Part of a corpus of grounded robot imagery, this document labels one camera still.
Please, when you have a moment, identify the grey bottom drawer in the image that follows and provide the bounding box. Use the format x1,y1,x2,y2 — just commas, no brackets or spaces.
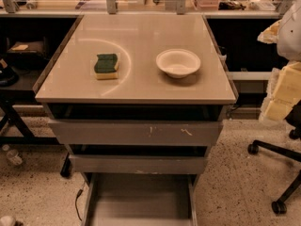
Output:
81,173,198,226

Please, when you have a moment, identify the grey drawer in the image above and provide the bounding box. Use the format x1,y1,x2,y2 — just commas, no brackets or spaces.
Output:
70,155,207,174
49,120,223,146
81,173,198,226

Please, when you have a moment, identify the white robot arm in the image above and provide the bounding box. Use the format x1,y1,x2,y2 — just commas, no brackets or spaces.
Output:
258,0,301,124

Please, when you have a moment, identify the grey drawer cabinet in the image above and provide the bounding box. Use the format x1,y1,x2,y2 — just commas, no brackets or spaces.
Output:
32,13,239,186

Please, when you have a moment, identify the grey top drawer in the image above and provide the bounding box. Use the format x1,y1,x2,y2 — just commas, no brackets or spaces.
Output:
49,120,223,146

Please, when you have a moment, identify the grey middle drawer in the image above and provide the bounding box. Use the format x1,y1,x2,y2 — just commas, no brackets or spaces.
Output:
70,155,207,174

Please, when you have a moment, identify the white bowl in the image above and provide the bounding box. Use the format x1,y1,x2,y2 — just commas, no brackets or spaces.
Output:
156,49,201,78

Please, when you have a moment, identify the green yellow sponge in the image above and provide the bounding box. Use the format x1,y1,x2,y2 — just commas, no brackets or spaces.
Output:
94,54,119,80

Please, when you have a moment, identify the dark bag with note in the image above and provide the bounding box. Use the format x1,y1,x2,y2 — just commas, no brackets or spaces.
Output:
5,39,49,70

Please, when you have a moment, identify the black side table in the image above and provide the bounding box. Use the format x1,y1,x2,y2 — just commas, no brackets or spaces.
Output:
0,56,73,178

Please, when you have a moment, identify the clear plastic bottle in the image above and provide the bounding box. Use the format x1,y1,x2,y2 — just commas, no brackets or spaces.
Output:
2,144,23,166

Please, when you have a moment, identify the black cable on floor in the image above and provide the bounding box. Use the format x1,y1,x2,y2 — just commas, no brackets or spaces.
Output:
74,182,87,222

